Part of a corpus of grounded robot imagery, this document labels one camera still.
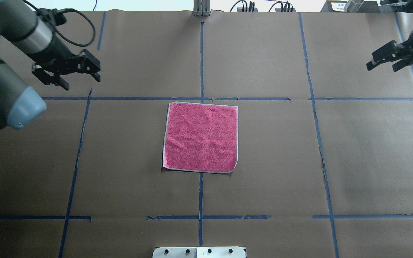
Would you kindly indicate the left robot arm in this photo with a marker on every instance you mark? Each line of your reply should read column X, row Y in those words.
column 34, row 32

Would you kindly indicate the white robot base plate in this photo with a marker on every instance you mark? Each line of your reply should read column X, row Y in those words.
column 200, row 252

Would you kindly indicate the aluminium frame post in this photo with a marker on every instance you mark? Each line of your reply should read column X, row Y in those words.
column 201, row 8

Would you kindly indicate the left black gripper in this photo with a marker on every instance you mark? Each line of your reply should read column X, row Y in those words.
column 56, row 51

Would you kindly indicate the pink and grey towel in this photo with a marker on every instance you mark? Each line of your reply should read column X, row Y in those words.
column 201, row 138

